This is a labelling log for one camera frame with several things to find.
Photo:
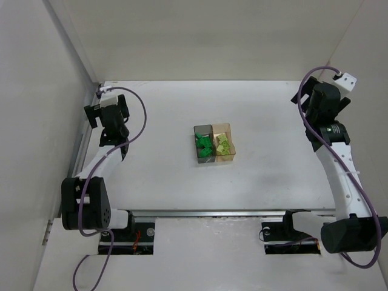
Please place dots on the light green curved lego brick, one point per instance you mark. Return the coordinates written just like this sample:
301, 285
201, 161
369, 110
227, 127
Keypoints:
222, 138

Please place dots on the aluminium rail front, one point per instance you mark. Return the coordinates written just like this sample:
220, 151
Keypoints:
207, 213

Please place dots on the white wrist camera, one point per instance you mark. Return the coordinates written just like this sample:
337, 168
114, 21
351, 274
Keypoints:
345, 82
106, 96

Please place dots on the orange transparent container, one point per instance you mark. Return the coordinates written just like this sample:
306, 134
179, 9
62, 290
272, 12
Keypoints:
219, 129

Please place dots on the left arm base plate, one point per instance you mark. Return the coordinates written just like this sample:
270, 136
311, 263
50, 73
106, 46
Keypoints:
138, 239

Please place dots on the dark green square lego brick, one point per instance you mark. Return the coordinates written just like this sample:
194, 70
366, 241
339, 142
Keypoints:
206, 152

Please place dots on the light green square lego brick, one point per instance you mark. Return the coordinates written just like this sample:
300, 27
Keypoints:
223, 149

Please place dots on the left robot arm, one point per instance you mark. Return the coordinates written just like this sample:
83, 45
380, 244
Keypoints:
86, 192

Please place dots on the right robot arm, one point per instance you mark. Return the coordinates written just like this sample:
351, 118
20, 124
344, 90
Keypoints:
356, 228

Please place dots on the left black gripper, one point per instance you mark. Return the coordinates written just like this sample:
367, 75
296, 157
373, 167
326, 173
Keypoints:
91, 112

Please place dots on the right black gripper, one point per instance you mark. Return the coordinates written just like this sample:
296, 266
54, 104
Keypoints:
299, 93

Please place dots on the dark green 2x4 lego brick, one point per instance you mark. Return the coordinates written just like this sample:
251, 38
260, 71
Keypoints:
205, 141

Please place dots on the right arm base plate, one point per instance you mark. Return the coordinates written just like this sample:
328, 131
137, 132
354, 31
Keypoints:
280, 239

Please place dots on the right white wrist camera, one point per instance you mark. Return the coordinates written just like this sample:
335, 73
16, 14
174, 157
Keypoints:
345, 82

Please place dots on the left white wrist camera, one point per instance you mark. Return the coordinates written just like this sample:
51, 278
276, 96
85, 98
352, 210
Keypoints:
106, 96

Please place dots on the grey transparent container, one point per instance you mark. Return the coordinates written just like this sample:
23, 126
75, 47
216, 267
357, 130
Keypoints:
199, 132

